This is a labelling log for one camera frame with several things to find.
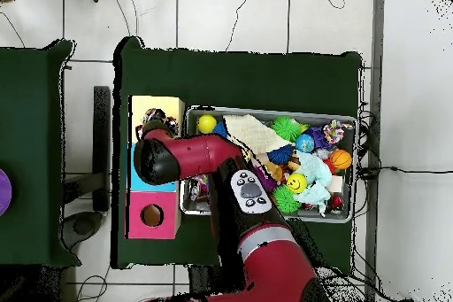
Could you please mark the blue globe ball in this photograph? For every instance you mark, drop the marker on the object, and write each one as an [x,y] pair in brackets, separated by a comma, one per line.
[304,143]

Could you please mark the black monitor on stand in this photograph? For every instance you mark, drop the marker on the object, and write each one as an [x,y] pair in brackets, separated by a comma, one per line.
[102,121]

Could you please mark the wooden box with three holes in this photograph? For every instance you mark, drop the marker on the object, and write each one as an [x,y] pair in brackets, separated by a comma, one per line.
[166,224]

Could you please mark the shallow mesh bin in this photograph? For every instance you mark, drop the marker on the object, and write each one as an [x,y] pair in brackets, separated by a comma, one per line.
[318,215]

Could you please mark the purple round object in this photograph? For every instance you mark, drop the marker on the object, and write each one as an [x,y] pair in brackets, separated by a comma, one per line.
[5,192]

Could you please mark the yellow smiley ball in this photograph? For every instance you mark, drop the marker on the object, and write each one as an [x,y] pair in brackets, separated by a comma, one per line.
[296,183]

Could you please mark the plain yellow ball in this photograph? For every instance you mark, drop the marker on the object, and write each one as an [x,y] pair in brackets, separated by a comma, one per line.
[206,124]

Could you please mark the dark green table cloth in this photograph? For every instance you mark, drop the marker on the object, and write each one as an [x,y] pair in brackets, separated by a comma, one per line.
[28,121]
[247,78]

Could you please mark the green spiky rubber ball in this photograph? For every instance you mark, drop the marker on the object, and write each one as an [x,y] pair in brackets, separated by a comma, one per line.
[286,128]

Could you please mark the mint green muslin cloth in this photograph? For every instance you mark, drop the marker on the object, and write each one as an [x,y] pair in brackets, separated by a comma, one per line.
[315,171]

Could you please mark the colourful polka dot cloth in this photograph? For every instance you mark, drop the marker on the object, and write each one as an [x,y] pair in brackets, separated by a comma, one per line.
[155,115]

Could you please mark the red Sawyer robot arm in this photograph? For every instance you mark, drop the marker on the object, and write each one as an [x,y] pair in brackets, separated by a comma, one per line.
[198,155]

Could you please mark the cream muslin cloth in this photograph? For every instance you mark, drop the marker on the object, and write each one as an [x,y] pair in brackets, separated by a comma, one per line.
[254,132]

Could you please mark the orange toy basketball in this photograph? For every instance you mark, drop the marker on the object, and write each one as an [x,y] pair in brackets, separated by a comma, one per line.
[340,159]

